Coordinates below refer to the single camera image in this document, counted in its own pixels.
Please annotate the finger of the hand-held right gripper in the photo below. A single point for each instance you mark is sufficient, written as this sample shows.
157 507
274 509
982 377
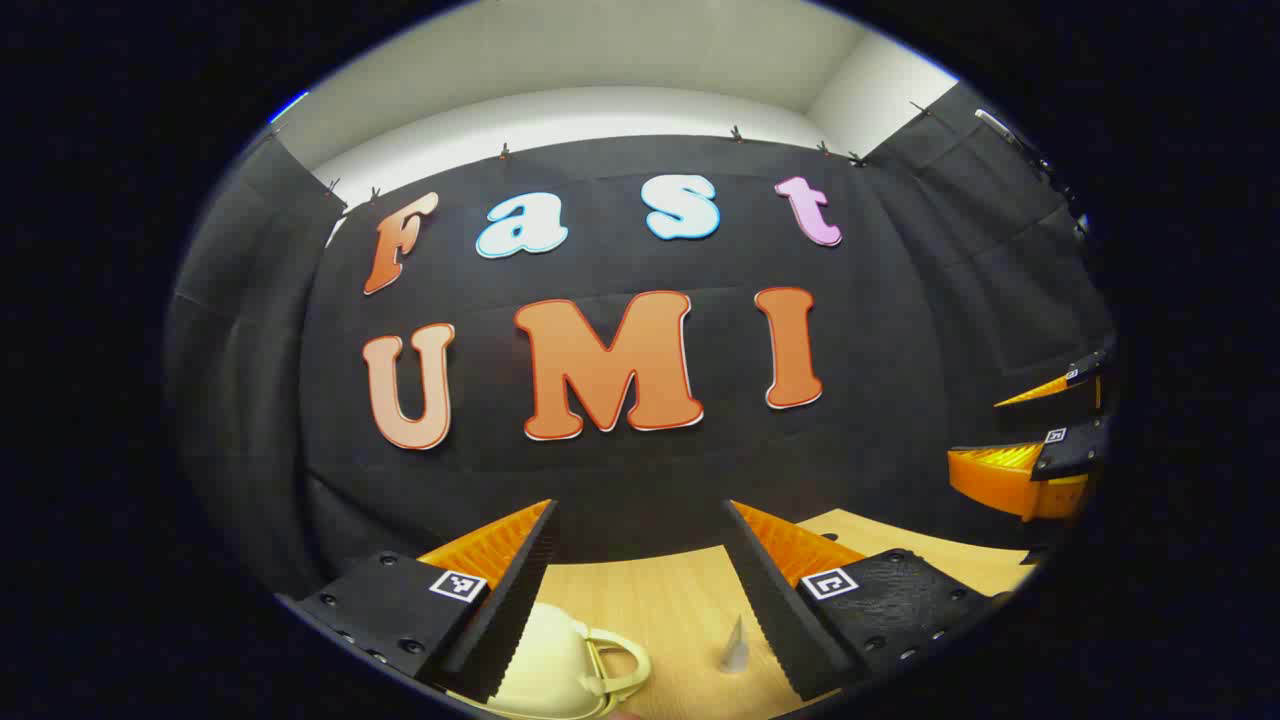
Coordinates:
1000 475
1060 388

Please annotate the cream yellow small suitcase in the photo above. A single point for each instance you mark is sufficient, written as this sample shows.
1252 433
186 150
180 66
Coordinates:
550 670

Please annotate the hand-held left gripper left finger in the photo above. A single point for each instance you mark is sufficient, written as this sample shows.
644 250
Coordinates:
515 610

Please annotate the metal stand pole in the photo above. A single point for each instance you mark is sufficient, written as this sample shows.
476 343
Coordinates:
1010 135

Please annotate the iridescent green skin care tube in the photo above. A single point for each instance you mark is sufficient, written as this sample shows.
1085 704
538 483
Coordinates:
736 650

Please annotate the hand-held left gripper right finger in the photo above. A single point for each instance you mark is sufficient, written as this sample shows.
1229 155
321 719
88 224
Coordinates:
775 610

